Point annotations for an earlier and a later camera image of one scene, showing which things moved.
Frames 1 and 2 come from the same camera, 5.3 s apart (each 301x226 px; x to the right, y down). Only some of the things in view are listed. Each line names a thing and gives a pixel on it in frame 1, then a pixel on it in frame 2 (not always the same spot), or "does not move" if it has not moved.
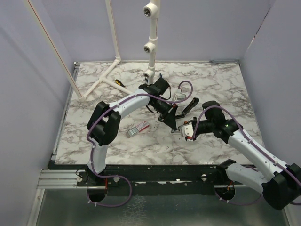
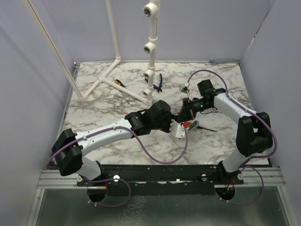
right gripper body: [204, 126] -> [189, 104]
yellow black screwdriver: [118, 82] does not move
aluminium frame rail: [55, 179] does not move
